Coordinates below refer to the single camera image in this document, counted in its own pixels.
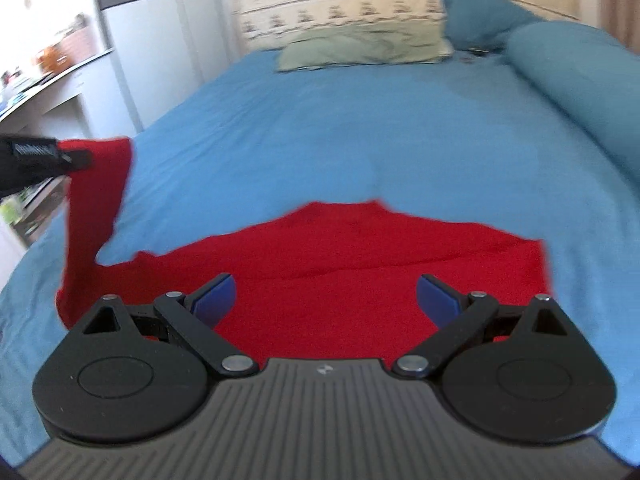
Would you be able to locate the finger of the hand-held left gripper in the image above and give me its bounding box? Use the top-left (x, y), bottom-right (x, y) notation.
top-left (54, 142), bottom-right (95, 177)

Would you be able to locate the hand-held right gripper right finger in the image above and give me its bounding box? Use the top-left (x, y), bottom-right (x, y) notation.
top-left (392, 274), bottom-right (565, 379)

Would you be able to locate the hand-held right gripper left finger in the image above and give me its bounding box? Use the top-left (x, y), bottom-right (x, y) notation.
top-left (81, 273), bottom-right (260, 376)

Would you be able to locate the red garment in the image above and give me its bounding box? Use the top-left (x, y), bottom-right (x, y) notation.
top-left (54, 137), bottom-right (553, 367)

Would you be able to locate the white desk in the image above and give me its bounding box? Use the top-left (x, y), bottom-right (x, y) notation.
top-left (0, 48), bottom-right (131, 251)

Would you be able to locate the clutter on desk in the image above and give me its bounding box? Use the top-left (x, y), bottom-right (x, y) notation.
top-left (0, 65), bottom-right (56, 116)

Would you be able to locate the brown wicker basket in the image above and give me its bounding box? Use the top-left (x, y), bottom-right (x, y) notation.
top-left (54, 25), bottom-right (99, 68)

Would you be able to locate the white wardrobe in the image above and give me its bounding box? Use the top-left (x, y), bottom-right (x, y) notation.
top-left (90, 0), bottom-right (241, 131)

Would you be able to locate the blue bed sheet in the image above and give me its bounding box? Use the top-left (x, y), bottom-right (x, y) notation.
top-left (0, 48), bottom-right (640, 466)

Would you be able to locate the rolled blue duvet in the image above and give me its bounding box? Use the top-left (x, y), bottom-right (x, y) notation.
top-left (504, 21), bottom-right (640, 181)

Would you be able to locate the green pillow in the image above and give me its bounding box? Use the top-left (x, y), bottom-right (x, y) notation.
top-left (276, 21), bottom-right (455, 73)

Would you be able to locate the blue pillow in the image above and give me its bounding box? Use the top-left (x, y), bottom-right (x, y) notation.
top-left (439, 0), bottom-right (541, 52)

